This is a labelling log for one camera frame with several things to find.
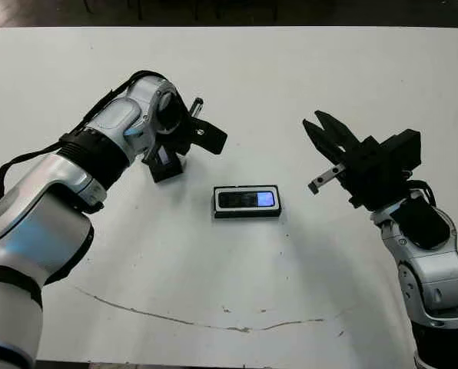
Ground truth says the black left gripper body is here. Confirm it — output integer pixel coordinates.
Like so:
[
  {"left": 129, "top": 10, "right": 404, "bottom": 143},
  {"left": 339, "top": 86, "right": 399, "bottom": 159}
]
[{"left": 155, "top": 98, "right": 204, "bottom": 155}]

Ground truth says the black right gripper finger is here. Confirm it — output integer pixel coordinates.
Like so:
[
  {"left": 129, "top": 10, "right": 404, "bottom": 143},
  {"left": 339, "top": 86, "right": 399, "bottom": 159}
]
[
  {"left": 314, "top": 110, "right": 363, "bottom": 151},
  {"left": 302, "top": 118, "right": 347, "bottom": 166}
]

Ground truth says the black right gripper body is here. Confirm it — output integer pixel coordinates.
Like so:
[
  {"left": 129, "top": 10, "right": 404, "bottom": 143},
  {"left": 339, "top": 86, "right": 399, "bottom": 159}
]
[{"left": 307, "top": 136, "right": 409, "bottom": 212}]

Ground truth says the black printed box lid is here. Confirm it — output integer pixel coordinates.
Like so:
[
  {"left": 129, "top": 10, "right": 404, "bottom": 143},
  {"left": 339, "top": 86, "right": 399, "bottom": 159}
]
[{"left": 148, "top": 145, "right": 184, "bottom": 184}]

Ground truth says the slim black camera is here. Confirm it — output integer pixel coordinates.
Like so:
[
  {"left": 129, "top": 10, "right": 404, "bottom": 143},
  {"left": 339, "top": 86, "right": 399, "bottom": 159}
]
[{"left": 217, "top": 191, "right": 275, "bottom": 208}]

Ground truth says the black box base white insert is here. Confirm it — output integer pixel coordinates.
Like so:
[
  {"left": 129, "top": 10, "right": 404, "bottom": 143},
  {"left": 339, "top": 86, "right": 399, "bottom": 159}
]
[{"left": 212, "top": 184, "right": 284, "bottom": 221}]

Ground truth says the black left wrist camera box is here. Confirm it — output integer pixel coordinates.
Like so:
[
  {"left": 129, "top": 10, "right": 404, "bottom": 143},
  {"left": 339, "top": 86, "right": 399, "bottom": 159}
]
[{"left": 192, "top": 117, "right": 229, "bottom": 155}]

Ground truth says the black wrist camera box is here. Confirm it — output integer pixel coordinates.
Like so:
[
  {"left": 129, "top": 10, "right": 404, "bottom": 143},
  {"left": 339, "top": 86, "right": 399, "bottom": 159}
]
[
  {"left": 192, "top": 117, "right": 229, "bottom": 155},
  {"left": 378, "top": 129, "right": 423, "bottom": 174}
]

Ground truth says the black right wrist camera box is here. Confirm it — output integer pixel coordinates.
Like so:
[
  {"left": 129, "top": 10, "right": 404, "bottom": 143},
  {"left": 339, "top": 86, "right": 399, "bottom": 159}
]
[{"left": 378, "top": 129, "right": 423, "bottom": 174}]

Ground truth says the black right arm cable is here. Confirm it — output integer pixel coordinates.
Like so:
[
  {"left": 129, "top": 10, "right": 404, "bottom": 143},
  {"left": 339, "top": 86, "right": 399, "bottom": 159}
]
[{"left": 405, "top": 178, "right": 437, "bottom": 207}]

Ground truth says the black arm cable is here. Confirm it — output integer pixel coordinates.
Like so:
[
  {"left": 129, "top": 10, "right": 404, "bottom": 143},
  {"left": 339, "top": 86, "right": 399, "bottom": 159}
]
[
  {"left": 0, "top": 70, "right": 168, "bottom": 204},
  {"left": 405, "top": 178, "right": 437, "bottom": 207}
]

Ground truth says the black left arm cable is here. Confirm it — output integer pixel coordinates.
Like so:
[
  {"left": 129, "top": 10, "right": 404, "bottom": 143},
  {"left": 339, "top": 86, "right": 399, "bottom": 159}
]
[{"left": 0, "top": 70, "right": 168, "bottom": 204}]

